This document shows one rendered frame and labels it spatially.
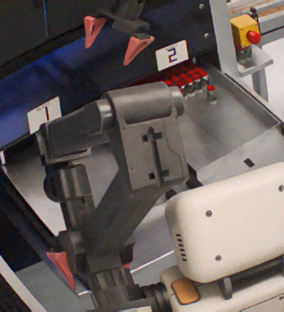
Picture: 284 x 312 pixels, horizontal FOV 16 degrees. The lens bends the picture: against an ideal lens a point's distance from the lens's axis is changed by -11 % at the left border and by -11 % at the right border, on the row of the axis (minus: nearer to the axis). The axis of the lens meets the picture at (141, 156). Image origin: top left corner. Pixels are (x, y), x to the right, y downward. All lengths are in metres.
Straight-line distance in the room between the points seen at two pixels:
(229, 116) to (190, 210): 0.96
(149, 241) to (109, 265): 0.56
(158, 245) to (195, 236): 0.66
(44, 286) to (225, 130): 0.64
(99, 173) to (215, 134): 0.27
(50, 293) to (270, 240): 1.21
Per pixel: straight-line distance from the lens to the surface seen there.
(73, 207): 1.66
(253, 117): 2.42
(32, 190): 2.31
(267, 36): 2.75
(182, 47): 2.41
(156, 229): 2.18
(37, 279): 2.57
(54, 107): 2.29
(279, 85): 4.00
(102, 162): 2.35
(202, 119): 2.42
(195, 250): 1.49
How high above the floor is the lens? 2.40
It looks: 40 degrees down
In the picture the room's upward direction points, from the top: 8 degrees counter-clockwise
